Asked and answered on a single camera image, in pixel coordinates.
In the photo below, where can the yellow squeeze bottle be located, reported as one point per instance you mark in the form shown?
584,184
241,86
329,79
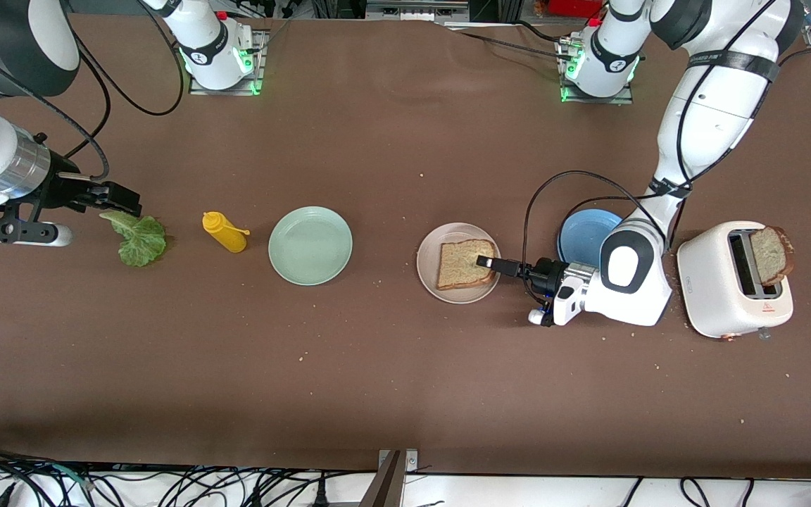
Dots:
226,236

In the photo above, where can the beige plate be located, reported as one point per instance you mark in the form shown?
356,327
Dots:
425,264

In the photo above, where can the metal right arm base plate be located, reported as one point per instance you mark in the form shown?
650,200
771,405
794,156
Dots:
259,67

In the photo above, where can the green lettuce leaf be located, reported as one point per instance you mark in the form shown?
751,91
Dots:
141,243

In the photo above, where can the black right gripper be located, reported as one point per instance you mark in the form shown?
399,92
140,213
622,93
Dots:
65,187

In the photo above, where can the mint green plate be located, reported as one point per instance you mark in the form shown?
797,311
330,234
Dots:
310,246

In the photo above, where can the metal table edge bracket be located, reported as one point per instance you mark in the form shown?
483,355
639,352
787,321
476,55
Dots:
388,486

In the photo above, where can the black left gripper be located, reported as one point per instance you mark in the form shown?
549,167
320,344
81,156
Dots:
545,275

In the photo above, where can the brown bread slice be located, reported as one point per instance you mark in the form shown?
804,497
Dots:
771,253
458,266

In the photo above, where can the blue plate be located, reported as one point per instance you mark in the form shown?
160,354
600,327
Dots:
581,236

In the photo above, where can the grey metal background frame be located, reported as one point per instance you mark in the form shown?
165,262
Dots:
416,8

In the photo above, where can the white toaster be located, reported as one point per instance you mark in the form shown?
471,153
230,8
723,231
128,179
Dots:
712,282

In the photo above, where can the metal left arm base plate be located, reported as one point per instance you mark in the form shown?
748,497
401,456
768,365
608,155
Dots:
567,95

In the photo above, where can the red background box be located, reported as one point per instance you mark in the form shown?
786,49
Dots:
574,7

